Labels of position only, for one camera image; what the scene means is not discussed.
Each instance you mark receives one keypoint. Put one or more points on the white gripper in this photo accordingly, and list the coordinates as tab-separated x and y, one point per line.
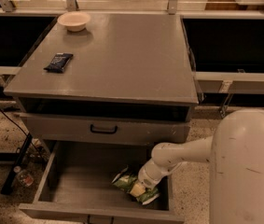
145	179

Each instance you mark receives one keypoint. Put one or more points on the closed grey upper drawer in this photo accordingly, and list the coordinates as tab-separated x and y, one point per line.
135	132

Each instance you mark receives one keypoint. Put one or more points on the dark blue snack packet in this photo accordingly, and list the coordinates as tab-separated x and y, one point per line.
59	62

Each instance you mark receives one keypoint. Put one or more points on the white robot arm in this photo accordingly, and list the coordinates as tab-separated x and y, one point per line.
235	153

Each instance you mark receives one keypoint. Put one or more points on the clear plastic bottle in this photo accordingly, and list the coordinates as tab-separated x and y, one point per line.
23	176

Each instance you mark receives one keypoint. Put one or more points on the open grey lower drawer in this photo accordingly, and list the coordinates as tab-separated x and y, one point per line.
77	186

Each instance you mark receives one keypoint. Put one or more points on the green jalapeno chip bag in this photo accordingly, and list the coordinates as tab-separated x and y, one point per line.
125	179

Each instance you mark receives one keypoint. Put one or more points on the black drawer handle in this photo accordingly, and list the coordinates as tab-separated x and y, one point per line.
95	129

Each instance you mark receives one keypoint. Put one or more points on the black metal stand leg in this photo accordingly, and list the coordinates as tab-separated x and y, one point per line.
7	187

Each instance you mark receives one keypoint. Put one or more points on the grey drawer cabinet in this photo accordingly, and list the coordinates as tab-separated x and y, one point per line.
123	67

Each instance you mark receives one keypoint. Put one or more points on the cream ceramic bowl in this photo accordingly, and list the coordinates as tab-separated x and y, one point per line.
74	21

